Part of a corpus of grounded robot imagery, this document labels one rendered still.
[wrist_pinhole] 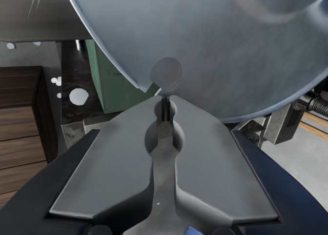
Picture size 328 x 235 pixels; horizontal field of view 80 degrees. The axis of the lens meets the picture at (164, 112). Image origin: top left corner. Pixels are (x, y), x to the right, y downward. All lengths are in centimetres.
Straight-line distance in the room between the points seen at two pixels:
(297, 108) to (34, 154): 65
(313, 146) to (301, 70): 153
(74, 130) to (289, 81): 28
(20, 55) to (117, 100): 69
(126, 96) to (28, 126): 41
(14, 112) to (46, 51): 36
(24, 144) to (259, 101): 61
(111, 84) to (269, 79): 18
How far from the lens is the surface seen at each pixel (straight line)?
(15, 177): 76
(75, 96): 27
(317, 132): 135
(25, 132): 66
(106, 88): 27
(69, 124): 32
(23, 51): 93
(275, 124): 32
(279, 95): 22
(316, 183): 185
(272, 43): 18
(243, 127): 19
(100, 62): 26
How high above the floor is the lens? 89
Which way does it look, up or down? 51 degrees down
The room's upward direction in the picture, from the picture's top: 140 degrees clockwise
